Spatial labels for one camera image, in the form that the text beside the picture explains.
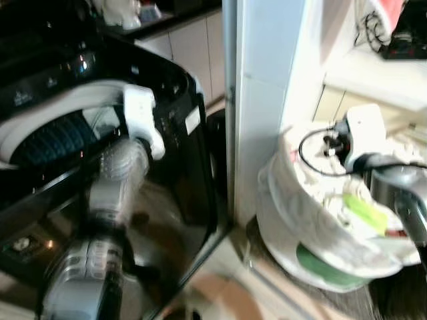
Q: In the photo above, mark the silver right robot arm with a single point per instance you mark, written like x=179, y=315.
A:
x=400, y=190

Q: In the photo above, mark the black electronic device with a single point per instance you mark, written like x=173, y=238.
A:
x=405, y=45

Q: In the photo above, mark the black round bin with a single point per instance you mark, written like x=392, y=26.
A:
x=217, y=143

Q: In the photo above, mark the white countertop object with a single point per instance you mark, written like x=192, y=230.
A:
x=121, y=12

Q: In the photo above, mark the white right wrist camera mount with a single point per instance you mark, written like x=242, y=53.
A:
x=365, y=130

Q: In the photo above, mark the black top-load washing machine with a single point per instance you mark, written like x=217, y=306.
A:
x=177, y=193

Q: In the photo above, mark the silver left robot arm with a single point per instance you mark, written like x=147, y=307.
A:
x=100, y=200

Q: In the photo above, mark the white kitchen cabinet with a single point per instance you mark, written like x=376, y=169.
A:
x=190, y=56

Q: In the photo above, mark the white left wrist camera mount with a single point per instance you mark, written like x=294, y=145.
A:
x=139, y=110

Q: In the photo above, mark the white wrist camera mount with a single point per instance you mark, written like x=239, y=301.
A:
x=139, y=110
x=365, y=130

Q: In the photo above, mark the red cloth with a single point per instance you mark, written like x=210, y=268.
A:
x=388, y=12

